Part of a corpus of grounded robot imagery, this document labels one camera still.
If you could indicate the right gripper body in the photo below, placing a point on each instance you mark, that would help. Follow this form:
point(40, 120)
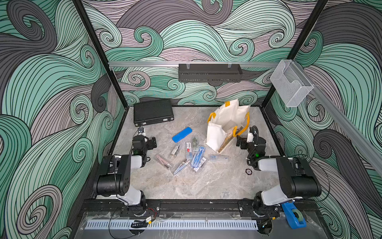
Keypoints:
point(243, 143)

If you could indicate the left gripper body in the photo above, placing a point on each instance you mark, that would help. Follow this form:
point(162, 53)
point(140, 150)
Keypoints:
point(150, 142)

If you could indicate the clear case pink compass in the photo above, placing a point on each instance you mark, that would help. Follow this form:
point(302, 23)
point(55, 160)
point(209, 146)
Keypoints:
point(163, 161)

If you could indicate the small clear case silver compass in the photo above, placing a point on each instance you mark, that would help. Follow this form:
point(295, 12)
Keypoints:
point(175, 151)

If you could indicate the white canvas bag yellow handles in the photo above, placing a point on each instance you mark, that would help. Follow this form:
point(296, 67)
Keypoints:
point(231, 114)

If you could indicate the clear case red label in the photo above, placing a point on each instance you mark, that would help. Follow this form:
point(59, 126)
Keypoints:
point(189, 151)

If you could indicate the clear case green label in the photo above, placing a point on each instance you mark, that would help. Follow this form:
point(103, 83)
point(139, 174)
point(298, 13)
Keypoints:
point(195, 144)

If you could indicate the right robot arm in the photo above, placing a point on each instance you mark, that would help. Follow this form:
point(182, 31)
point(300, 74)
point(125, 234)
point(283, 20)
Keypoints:
point(296, 178)

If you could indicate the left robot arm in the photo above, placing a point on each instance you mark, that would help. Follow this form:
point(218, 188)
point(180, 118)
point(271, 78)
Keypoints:
point(113, 176)

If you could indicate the wooden ruler set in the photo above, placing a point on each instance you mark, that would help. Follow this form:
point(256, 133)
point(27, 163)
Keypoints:
point(230, 136)

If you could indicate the clear flat compass case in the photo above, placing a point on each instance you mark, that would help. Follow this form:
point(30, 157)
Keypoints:
point(219, 158)

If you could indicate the blue compass set package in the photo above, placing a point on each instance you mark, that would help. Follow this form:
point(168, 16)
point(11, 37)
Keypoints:
point(197, 157)

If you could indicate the black briefcase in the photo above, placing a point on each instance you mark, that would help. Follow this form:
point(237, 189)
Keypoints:
point(153, 112)

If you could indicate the blue tape dispenser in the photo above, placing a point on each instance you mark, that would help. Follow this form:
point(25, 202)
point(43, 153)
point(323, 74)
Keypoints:
point(293, 216)

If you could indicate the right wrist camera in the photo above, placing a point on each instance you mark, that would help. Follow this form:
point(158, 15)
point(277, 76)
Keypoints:
point(253, 135)

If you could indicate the clear wall bin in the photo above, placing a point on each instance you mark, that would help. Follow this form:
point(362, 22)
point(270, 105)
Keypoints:
point(291, 83)

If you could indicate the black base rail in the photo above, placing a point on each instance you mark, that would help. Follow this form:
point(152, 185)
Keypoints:
point(168, 207)

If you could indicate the black wall shelf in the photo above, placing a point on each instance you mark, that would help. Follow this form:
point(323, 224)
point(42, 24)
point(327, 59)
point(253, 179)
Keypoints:
point(209, 73)

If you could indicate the white slotted cable duct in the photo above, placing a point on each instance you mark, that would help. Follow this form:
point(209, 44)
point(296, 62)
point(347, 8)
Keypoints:
point(175, 224)

